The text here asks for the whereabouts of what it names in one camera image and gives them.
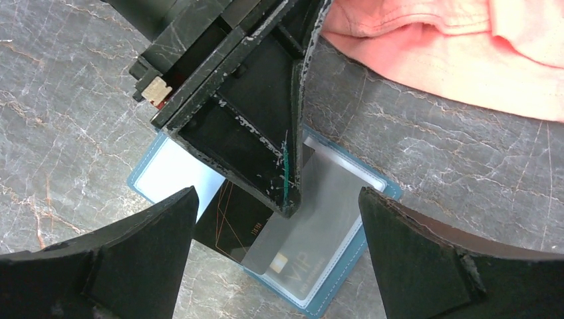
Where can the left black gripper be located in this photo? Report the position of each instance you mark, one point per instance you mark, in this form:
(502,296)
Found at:
(228,80)

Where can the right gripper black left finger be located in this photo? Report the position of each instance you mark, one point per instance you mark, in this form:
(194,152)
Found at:
(131,268)

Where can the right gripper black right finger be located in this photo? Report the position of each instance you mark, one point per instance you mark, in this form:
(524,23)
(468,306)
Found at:
(425,268)

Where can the blue card holder wallet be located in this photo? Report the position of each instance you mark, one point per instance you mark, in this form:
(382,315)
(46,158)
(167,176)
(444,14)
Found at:
(331,180)

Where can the pink crumpled cloth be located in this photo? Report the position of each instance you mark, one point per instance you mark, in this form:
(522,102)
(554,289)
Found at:
(501,55)

